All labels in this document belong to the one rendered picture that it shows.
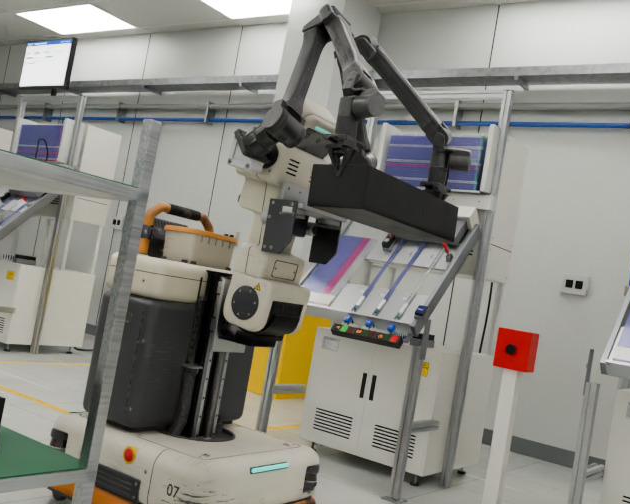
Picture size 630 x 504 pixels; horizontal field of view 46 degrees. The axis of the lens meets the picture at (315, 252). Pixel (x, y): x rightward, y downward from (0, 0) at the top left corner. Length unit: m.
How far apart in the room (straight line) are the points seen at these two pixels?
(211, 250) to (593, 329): 2.99
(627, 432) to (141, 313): 1.91
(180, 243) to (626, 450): 1.87
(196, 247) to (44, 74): 3.79
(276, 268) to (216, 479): 0.64
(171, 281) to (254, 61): 4.58
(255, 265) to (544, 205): 3.14
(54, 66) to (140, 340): 3.92
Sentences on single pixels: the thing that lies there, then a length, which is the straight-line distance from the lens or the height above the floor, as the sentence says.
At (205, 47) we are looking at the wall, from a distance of 7.21.
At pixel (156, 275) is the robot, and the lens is 2.30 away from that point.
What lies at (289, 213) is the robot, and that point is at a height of 1.00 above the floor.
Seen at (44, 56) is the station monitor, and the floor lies 2.17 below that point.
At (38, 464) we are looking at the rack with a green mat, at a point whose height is 0.35.
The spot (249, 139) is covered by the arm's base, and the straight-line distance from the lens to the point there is 2.17.
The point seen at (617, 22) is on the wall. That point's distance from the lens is 5.36.
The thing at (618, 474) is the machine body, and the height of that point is 0.30.
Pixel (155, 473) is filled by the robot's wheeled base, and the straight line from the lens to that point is 2.22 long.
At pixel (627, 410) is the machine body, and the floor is 0.55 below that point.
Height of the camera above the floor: 0.80
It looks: 3 degrees up
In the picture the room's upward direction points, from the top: 10 degrees clockwise
